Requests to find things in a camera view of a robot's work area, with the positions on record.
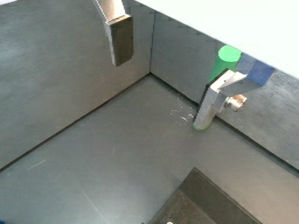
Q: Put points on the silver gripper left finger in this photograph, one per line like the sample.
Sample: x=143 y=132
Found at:
x=118 y=29

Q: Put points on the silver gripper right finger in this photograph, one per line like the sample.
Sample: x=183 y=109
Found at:
x=224 y=91

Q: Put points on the green oval peg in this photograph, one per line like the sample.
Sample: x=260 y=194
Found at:
x=224 y=61

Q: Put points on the black curved holder stand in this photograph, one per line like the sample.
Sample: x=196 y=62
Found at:
x=200 y=203

